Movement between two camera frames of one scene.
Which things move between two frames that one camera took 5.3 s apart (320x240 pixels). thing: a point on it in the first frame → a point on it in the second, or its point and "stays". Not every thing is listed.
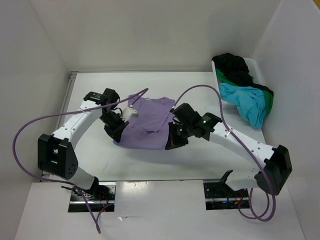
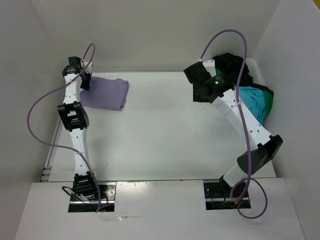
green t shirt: [268, 96] stays
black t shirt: [235, 69] stays
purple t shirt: [149, 130] → [105, 94]
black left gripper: [116, 133] → [86, 86]
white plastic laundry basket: [254, 69] stays
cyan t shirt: [251, 102] stays
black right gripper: [173, 141] → [195, 99]
